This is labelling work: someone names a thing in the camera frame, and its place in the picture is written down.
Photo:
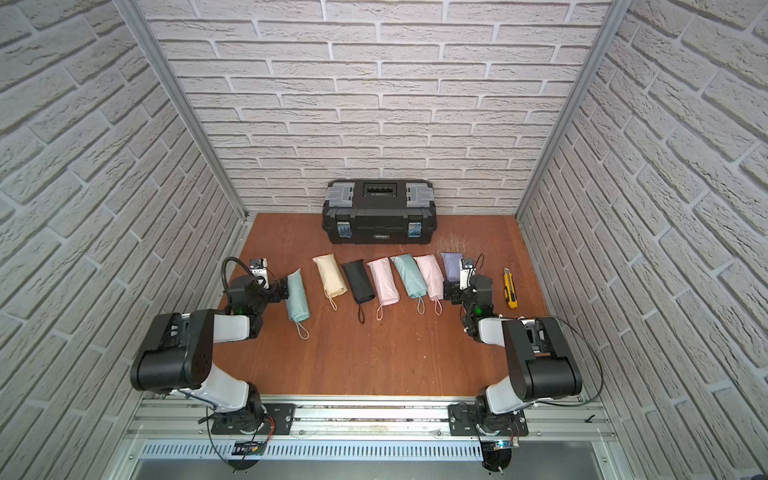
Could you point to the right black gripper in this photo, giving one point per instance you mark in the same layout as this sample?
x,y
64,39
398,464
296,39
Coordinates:
x,y
455,291

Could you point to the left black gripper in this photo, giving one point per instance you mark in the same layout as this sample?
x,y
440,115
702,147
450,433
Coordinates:
x,y
283,288

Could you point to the cream sleeved umbrella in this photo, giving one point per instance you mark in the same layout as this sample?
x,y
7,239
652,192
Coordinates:
x,y
331,277

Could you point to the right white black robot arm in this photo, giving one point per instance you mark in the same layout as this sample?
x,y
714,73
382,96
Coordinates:
x,y
539,361

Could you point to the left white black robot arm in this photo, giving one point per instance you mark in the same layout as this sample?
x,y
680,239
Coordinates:
x,y
176,356

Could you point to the light pink sleeved umbrella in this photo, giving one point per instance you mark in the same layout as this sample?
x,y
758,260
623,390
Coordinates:
x,y
433,278

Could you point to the lavender sleeved umbrella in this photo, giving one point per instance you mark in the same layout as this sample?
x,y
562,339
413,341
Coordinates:
x,y
452,262

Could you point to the mint green sleeved umbrella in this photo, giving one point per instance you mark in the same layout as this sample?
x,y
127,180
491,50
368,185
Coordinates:
x,y
412,279

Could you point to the yellow utility knife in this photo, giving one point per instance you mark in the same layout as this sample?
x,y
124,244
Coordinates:
x,y
509,289

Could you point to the black sleeved umbrella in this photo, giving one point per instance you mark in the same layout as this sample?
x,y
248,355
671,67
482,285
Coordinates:
x,y
360,285

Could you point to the black plastic toolbox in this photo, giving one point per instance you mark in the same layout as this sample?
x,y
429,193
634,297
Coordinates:
x,y
379,211

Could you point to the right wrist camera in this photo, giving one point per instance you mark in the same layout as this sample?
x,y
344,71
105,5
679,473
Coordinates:
x,y
466,272

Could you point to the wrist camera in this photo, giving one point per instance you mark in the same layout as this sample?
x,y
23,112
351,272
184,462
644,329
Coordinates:
x,y
259,269
466,272

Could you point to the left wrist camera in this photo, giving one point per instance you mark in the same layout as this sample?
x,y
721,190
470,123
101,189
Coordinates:
x,y
259,269

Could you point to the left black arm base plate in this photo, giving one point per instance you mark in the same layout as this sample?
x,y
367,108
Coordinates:
x,y
275,418

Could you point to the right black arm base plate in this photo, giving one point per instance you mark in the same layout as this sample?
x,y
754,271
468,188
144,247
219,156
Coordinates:
x,y
465,420

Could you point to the aluminium mounting rail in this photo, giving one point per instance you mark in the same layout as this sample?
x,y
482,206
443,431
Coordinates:
x,y
356,428

